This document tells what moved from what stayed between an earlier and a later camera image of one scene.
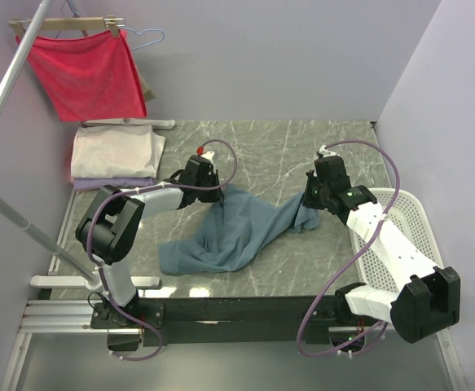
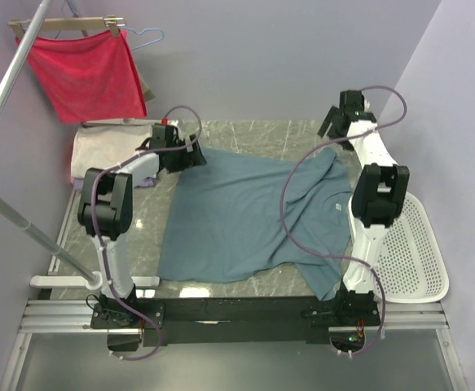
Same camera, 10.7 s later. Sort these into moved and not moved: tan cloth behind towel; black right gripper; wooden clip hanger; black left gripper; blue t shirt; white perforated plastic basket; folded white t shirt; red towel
Moved: blue t shirt; black right gripper; black left gripper
Not moved: wooden clip hanger; white perforated plastic basket; tan cloth behind towel; red towel; folded white t shirt
